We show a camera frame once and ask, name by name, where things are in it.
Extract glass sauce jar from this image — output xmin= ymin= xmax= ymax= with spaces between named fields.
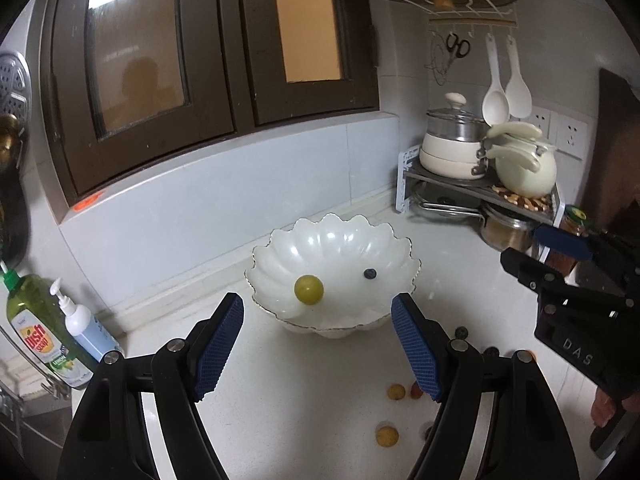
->
xmin=546 ymin=204 xmax=592 ymax=277

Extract green dish soap bottle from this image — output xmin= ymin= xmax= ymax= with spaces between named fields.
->
xmin=4 ymin=260 xmax=97 ymax=392

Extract cream saucepan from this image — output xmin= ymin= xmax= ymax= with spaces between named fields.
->
xmin=418 ymin=132 xmax=490 ymax=181

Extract white wall socket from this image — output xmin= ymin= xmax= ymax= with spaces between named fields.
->
xmin=554 ymin=112 xmax=592 ymax=159
xmin=527 ymin=104 xmax=551 ymax=139

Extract person's right hand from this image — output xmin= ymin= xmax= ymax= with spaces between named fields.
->
xmin=589 ymin=389 xmax=630 ymax=429

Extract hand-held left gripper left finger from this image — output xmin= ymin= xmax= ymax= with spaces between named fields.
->
xmin=57 ymin=292 xmax=246 ymax=480

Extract steel pan lid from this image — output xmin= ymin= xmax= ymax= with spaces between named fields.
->
xmin=414 ymin=194 xmax=487 ymax=219

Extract perforated steel steamer plate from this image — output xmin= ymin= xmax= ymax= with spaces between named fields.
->
xmin=0 ymin=52 xmax=32 ymax=127

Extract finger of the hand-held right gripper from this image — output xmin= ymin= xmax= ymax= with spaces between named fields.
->
xmin=532 ymin=223 xmax=597 ymax=262
xmin=500 ymin=247 xmax=569 ymax=294

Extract brass round utensil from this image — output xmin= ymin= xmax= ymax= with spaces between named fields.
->
xmin=0 ymin=113 xmax=27 ymax=173

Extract white scalloped bowl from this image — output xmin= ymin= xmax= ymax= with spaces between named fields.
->
xmin=244 ymin=212 xmax=422 ymax=341

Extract wooden hook rail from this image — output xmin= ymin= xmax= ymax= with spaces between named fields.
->
xmin=428 ymin=16 xmax=517 ymax=29

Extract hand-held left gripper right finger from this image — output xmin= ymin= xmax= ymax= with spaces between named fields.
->
xmin=390 ymin=292 xmax=581 ymax=480

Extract white pump bottle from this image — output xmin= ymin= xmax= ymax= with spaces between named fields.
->
xmin=50 ymin=277 xmax=124 ymax=362

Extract beaded trivet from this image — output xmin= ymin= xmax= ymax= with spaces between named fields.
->
xmin=491 ymin=185 xmax=554 ymax=212

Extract steel pot with glass lid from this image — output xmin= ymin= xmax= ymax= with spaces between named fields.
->
xmin=425 ymin=92 xmax=489 ymax=144

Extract wire kitchen tool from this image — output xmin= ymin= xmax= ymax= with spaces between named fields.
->
xmin=425 ymin=30 xmax=452 ymax=89

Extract black scissors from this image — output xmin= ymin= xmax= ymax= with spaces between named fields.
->
xmin=444 ymin=32 xmax=472 ymax=69

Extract cream ceramic pot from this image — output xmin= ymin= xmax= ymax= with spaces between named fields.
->
xmin=484 ymin=121 xmax=559 ymax=199

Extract dark hanging pan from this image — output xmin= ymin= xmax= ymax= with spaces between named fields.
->
xmin=0 ymin=170 xmax=31 ymax=270

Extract white ladle spoon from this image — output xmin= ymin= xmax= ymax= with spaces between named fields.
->
xmin=481 ymin=32 xmax=511 ymax=126

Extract brown framed window sash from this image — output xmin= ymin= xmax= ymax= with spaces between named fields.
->
xmin=39 ymin=0 xmax=237 ymax=207
xmin=220 ymin=0 xmax=382 ymax=128

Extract green plum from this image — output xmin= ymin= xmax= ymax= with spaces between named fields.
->
xmin=293 ymin=274 xmax=325 ymax=306

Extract brown cutting board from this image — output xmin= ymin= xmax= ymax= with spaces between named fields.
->
xmin=581 ymin=67 xmax=640 ymax=247

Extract white corner shelf rack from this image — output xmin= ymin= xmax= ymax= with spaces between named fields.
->
xmin=395 ymin=144 xmax=579 ymax=261

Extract stainless steel pot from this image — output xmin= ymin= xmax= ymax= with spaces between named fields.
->
xmin=479 ymin=204 xmax=540 ymax=254

